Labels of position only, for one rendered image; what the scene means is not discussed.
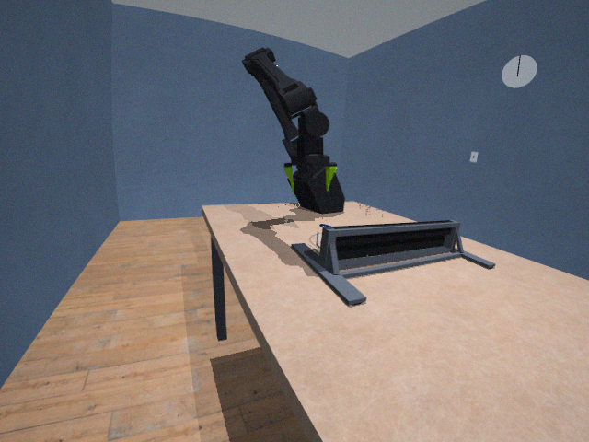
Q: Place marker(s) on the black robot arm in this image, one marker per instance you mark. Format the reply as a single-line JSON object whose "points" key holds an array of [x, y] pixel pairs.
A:
{"points": [[287, 102]]}

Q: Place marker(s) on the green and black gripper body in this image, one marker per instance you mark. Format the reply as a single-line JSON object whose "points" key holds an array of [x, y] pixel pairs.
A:
{"points": [[302, 160]]}

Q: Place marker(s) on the grey patch panel rack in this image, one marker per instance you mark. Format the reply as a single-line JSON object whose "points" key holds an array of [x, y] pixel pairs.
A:
{"points": [[410, 238]]}

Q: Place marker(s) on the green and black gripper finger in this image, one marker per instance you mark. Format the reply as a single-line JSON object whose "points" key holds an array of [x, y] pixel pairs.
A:
{"points": [[329, 174], [289, 173]]}

